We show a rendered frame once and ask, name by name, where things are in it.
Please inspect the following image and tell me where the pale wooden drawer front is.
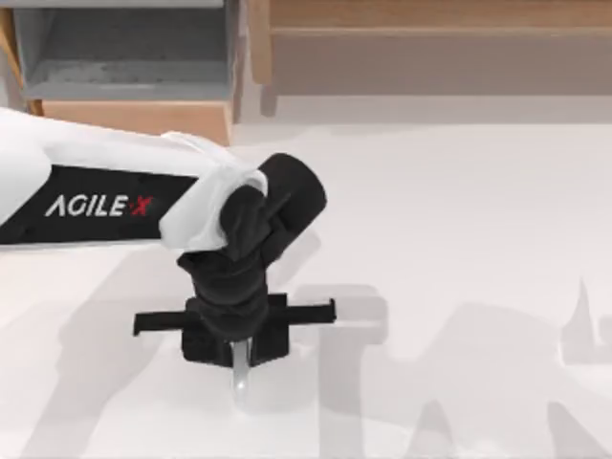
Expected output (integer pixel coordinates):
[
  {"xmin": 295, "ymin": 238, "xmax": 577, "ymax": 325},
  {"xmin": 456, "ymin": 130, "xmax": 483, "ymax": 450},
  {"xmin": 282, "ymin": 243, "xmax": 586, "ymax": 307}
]
[{"xmin": 41, "ymin": 98, "xmax": 236, "ymax": 146}]

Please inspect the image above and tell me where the small white rounded object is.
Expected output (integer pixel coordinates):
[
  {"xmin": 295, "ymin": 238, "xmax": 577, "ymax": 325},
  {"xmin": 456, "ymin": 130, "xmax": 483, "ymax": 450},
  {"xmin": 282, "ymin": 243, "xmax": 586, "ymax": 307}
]
[{"xmin": 229, "ymin": 338, "xmax": 253, "ymax": 415}]

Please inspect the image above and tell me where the wooden cupboard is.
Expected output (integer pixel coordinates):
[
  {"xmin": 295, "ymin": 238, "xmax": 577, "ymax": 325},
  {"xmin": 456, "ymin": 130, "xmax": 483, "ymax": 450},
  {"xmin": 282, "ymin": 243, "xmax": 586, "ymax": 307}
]
[{"xmin": 0, "ymin": 7, "xmax": 45, "ymax": 117}]

